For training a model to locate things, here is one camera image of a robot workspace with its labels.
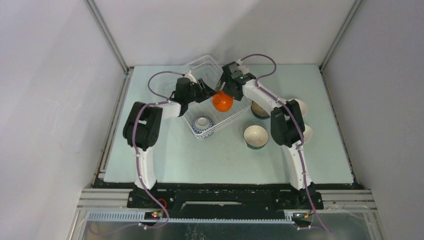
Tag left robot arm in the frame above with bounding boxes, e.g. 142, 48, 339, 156
122, 77, 217, 208

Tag plain white bowl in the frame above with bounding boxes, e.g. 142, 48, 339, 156
293, 98, 308, 117

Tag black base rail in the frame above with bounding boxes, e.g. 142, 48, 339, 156
92, 180, 365, 221

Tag lime green square bowl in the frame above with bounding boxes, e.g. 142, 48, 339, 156
303, 124, 313, 144

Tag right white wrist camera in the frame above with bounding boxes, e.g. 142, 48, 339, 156
236, 59, 250, 75

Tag teal bowl white dots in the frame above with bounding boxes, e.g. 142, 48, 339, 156
243, 125, 269, 150

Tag white wire dish rack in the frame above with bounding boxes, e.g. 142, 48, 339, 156
158, 54, 252, 142

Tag dark blue floral bowl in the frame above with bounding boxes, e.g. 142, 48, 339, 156
250, 101, 270, 120

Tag blue white patterned bowl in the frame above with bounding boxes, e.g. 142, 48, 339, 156
191, 116, 215, 140

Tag orange bowl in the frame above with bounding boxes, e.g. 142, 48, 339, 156
212, 91, 234, 112

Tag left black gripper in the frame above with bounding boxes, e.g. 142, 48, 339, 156
185, 79, 217, 105

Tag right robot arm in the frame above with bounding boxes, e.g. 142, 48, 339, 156
216, 61, 313, 209

